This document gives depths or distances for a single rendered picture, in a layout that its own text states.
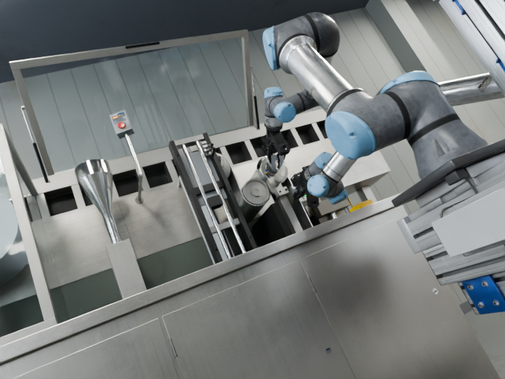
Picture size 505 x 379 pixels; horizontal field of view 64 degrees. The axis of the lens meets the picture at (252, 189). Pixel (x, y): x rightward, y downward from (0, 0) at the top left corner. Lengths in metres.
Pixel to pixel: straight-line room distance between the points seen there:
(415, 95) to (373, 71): 3.67
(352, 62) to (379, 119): 3.68
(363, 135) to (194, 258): 1.24
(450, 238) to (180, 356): 0.82
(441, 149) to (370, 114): 0.16
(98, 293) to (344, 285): 1.04
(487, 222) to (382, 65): 4.08
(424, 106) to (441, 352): 0.95
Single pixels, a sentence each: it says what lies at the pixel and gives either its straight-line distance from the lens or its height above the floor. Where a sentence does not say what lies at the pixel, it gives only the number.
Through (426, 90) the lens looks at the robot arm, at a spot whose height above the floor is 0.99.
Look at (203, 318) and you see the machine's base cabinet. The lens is 1.29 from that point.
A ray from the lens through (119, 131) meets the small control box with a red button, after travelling 1.81.
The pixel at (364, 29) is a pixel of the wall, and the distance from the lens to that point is 4.96.
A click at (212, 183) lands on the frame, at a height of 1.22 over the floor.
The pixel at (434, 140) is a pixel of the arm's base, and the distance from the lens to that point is 0.94.
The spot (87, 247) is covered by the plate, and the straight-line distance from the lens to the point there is 1.94.
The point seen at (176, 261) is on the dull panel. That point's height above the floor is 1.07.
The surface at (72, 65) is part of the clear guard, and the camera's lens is 2.00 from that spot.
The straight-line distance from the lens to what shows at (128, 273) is 1.63.
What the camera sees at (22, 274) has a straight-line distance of 1.38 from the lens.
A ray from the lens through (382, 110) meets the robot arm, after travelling 0.92.
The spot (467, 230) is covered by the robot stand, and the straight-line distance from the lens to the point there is 0.75.
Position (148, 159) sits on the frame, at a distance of 2.10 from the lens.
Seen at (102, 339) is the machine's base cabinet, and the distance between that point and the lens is 1.27.
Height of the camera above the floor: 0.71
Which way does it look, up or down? 16 degrees up
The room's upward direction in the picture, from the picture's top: 24 degrees counter-clockwise
